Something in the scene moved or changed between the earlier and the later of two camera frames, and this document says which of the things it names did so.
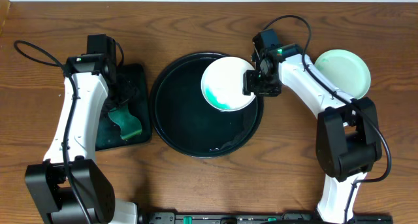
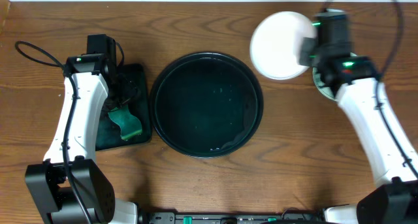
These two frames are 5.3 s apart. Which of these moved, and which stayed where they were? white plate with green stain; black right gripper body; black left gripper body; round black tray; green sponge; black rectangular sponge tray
Moved: white plate with green stain; black right gripper body
Stayed: black rectangular sponge tray; green sponge; round black tray; black left gripper body
